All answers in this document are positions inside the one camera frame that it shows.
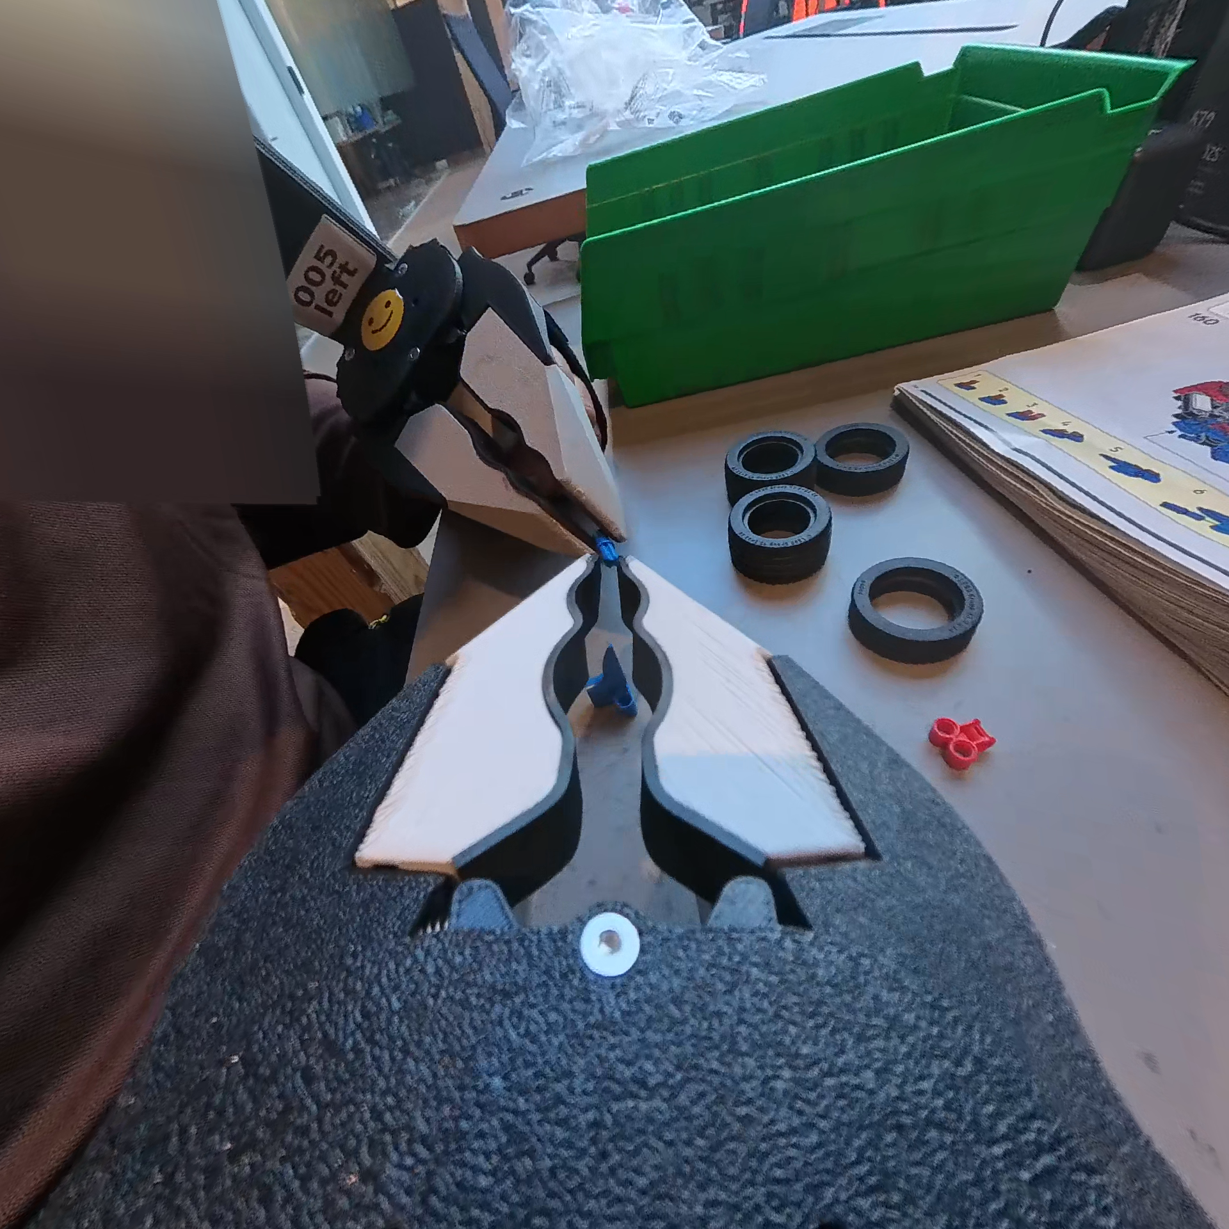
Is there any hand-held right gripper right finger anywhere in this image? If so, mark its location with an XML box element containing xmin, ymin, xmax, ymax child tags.
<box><xmin>618</xmin><ymin>559</ymin><xmax>868</xmax><ymax>871</ymax></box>

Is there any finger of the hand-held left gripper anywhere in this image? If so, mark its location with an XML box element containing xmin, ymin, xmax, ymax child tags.
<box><xmin>398</xmin><ymin>404</ymin><xmax>597</xmax><ymax>559</ymax></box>
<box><xmin>451</xmin><ymin>308</ymin><xmax>628</xmax><ymax>543</ymax></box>

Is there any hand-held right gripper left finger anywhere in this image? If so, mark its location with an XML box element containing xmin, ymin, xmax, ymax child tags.
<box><xmin>356</xmin><ymin>555</ymin><xmax>604</xmax><ymax>877</ymax></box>

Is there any blue pointed brick assembly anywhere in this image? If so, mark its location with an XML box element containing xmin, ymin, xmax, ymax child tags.
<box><xmin>582</xmin><ymin>645</ymin><xmax>639</xmax><ymax>719</ymax></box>

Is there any small red connector brick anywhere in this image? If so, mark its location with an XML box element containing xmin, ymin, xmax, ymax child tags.
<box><xmin>928</xmin><ymin>717</ymin><xmax>996</xmax><ymax>770</ymax></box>

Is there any person's left forearm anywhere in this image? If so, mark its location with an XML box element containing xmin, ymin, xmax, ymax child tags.
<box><xmin>236</xmin><ymin>369</ymin><xmax>448</xmax><ymax>569</ymax></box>

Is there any grey desk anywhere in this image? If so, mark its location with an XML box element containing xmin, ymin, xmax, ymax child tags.
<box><xmin>404</xmin><ymin>230</ymin><xmax>1229</xmax><ymax>1216</ymax></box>

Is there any wooden furniture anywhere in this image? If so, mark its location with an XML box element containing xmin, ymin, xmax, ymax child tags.
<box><xmin>269</xmin><ymin>543</ymin><xmax>429</xmax><ymax>628</ymax></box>

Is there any narrow black rubber tyre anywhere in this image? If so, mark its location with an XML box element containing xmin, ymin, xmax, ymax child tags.
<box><xmin>814</xmin><ymin>423</ymin><xmax>912</xmax><ymax>498</ymax></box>
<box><xmin>847</xmin><ymin>558</ymin><xmax>985</xmax><ymax>666</ymax></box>

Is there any white table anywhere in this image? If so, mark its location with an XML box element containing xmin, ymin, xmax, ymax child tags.
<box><xmin>451</xmin><ymin>0</ymin><xmax>1134</xmax><ymax>261</ymax></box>

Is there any wide black rubber tyre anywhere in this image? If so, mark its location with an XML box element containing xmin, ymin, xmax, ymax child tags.
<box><xmin>724</xmin><ymin>430</ymin><xmax>819</xmax><ymax>502</ymax></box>
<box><xmin>727</xmin><ymin>485</ymin><xmax>834</xmax><ymax>585</ymax></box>

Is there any green plastic bin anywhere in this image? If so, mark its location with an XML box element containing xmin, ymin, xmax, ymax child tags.
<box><xmin>581</xmin><ymin>43</ymin><xmax>1197</xmax><ymax>410</ymax></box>

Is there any clear plastic sheet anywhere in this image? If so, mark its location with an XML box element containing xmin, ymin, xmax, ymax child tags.
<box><xmin>503</xmin><ymin>0</ymin><xmax>770</xmax><ymax>167</ymax></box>

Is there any person's brown shirt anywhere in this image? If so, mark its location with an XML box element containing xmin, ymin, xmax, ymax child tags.
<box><xmin>0</xmin><ymin>499</ymin><xmax>329</xmax><ymax>1201</ymax></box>

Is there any open instruction book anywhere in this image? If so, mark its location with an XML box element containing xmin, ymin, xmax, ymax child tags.
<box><xmin>893</xmin><ymin>297</ymin><xmax>1229</xmax><ymax>695</ymax></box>

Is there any beige wooden table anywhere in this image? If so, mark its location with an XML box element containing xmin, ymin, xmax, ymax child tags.
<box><xmin>604</xmin><ymin>236</ymin><xmax>1229</xmax><ymax>441</ymax></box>

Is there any printed toy car box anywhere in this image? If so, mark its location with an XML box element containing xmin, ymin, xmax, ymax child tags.
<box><xmin>1075</xmin><ymin>0</ymin><xmax>1229</xmax><ymax>275</ymax></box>

